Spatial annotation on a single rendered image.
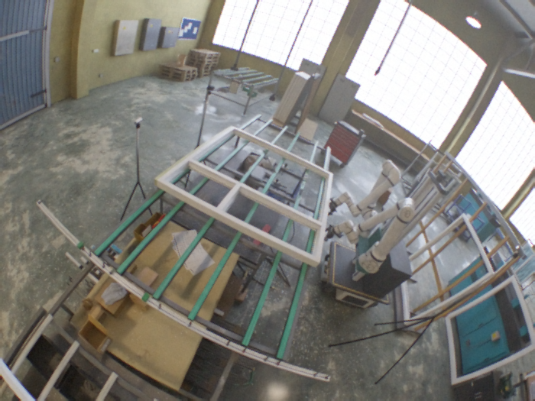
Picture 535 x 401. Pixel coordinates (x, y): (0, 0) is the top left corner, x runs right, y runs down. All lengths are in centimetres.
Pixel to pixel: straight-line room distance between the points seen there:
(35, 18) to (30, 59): 93
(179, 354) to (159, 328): 21
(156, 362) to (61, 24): 656
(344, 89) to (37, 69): 944
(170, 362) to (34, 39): 626
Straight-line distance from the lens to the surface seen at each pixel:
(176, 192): 182
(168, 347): 154
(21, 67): 625
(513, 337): 424
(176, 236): 188
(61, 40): 665
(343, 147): 552
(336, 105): 892
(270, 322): 240
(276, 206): 199
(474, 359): 454
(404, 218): 180
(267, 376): 228
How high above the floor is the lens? 215
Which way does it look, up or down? 39 degrees down
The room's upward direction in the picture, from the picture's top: 25 degrees clockwise
